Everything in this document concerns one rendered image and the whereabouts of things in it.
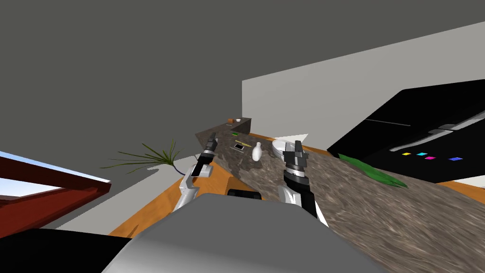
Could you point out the white vase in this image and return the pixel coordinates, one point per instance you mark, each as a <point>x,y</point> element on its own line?
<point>257,152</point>

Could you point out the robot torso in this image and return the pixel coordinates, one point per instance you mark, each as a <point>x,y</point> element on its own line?
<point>235,235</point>

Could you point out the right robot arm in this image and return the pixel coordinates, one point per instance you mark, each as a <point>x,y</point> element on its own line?
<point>301,191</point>

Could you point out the black refrigerator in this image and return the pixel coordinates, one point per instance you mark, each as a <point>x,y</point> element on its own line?
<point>416,132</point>

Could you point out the green leafy vegetable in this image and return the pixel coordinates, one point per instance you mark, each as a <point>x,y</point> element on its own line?
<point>373,172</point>

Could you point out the red framed window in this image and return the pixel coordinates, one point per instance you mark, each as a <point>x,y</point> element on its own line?
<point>45,197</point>

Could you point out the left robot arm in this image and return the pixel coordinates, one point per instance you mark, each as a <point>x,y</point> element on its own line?
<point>188,191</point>

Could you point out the green spiky houseplant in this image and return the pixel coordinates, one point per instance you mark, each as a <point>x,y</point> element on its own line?
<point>159,157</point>

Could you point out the white bowl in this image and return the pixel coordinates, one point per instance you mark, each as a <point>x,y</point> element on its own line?
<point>281,148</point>

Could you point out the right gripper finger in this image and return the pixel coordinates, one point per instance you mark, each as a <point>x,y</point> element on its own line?
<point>296,146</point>
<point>301,148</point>

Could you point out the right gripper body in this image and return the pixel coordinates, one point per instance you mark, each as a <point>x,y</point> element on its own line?
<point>295,161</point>

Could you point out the black flat phone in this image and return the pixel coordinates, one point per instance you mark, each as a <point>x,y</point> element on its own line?
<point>238,146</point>

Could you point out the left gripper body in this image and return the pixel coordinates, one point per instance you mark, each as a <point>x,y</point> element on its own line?
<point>210,147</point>

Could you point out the yellow pencil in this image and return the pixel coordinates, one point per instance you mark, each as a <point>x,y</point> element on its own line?
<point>243,143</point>

